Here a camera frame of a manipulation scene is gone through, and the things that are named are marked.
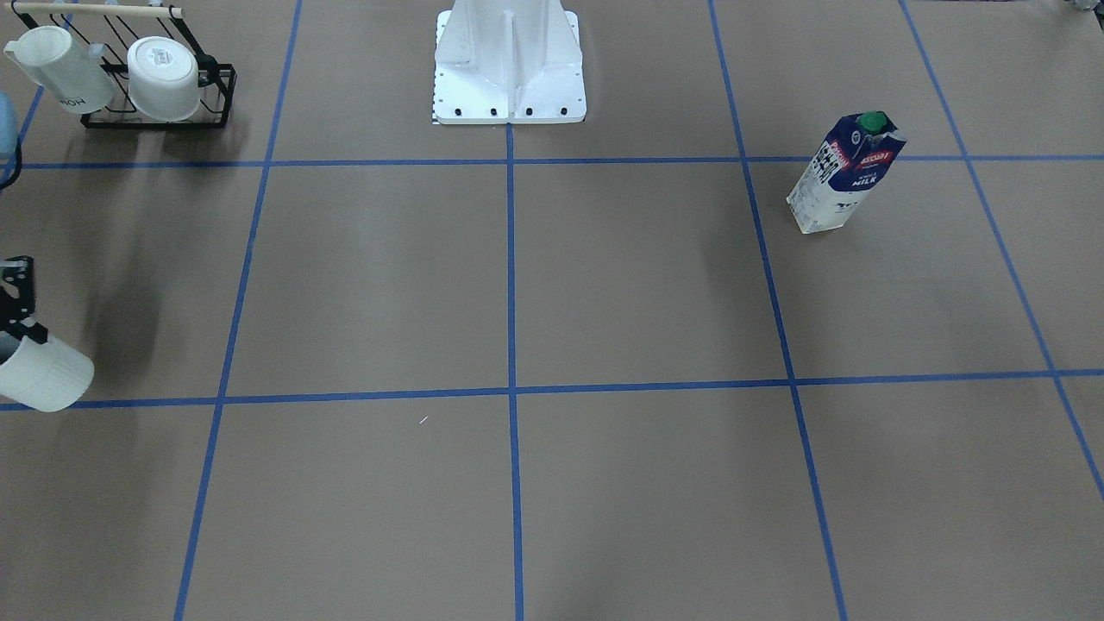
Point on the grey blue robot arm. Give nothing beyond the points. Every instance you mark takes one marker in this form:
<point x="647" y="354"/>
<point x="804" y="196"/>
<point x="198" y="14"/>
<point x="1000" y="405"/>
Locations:
<point x="11" y="145"/>

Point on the white mug with lettering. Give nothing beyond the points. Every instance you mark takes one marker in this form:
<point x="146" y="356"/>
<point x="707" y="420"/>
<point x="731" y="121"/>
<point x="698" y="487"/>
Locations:
<point x="50" y="57"/>

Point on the black wire cup rack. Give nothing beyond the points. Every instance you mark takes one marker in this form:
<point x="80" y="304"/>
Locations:
<point x="106" y="29"/>

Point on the blue white milk carton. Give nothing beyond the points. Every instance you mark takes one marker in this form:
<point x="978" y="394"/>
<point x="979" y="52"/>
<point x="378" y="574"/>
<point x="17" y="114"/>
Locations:
<point x="853" y="158"/>

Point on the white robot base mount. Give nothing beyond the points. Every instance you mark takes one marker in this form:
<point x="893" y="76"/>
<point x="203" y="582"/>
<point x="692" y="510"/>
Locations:
<point x="508" y="62"/>

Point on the white ribbed mug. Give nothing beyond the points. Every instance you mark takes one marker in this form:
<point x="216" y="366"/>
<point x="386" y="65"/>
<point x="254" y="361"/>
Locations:
<point x="46" y="376"/>

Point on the white upside-down cup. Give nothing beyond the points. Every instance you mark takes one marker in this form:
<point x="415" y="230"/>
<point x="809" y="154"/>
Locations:
<point x="163" y="79"/>

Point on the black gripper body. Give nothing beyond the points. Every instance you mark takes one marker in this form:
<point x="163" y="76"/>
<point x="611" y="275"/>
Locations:
<point x="17" y="293"/>

